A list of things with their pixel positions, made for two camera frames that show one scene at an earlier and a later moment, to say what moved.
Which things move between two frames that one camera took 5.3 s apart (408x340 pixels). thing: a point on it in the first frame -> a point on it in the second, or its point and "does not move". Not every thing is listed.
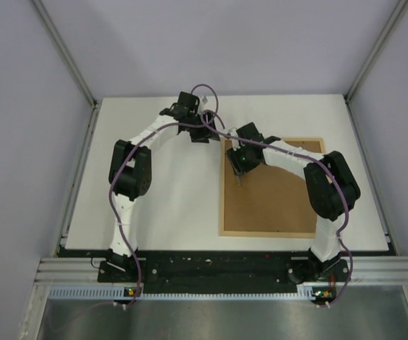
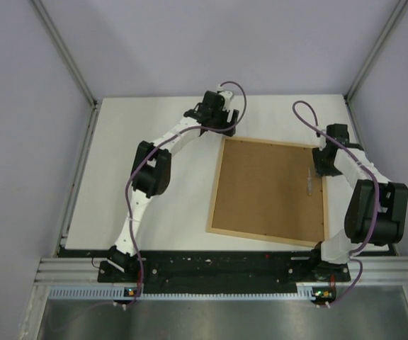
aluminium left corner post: x=66 y=52 does not move
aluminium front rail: x=372 y=270 does not move
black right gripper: x=239 y=168 -> x=321 y=170
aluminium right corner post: x=399 y=8 does not move
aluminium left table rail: x=60 y=248 does not move
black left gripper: x=203 y=134 -> x=224 y=114
